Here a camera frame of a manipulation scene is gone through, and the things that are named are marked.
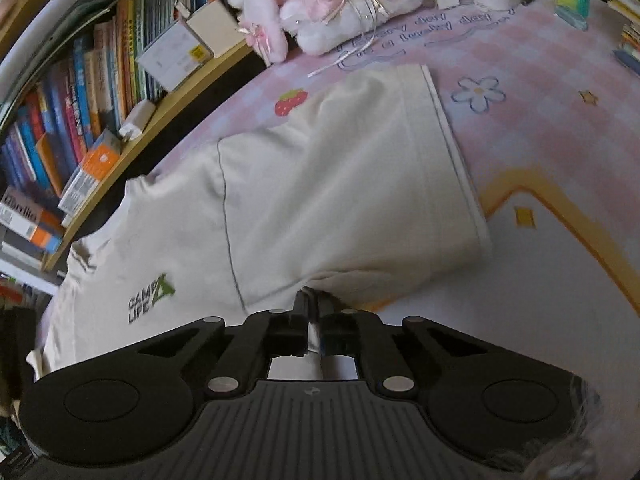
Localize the green yellow translucent block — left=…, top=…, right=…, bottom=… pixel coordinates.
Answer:
left=555, top=0, right=591, bottom=30

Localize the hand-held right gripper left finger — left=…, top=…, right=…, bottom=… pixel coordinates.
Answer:
left=132, top=289, right=310, bottom=400

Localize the pink white plush bunny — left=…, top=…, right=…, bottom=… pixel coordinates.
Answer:
left=227, top=0, right=426, bottom=66

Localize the wooden bookshelf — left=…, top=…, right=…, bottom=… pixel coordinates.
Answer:
left=0, top=0, right=251, bottom=273

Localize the stack of books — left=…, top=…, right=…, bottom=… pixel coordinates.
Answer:
left=597, top=0, right=640, bottom=66

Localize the pink checked cartoon table mat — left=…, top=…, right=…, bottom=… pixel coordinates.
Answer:
left=40, top=0, right=640, bottom=376

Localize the white flat device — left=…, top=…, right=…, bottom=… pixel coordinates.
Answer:
left=0, top=0, right=118, bottom=126

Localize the white carton with orange end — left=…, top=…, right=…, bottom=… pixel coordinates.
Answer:
left=57, top=129, right=123, bottom=213

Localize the white charger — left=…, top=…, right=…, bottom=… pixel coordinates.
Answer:
left=118, top=99, right=157, bottom=142

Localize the cream box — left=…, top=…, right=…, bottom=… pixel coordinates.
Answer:
left=186, top=0, right=242, bottom=59

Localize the white orange blue carton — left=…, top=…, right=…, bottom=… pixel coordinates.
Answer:
left=0, top=185, right=66, bottom=256

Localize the white box with yellow label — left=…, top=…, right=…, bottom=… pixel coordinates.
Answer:
left=136, top=20, right=213, bottom=93

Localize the beige printed t-shirt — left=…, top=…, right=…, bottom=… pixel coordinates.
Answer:
left=27, top=64, right=493, bottom=386

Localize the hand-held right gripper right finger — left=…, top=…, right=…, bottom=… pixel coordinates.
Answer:
left=311, top=292, right=506, bottom=401

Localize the row of colourful books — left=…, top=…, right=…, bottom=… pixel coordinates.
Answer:
left=0, top=0, right=221, bottom=201

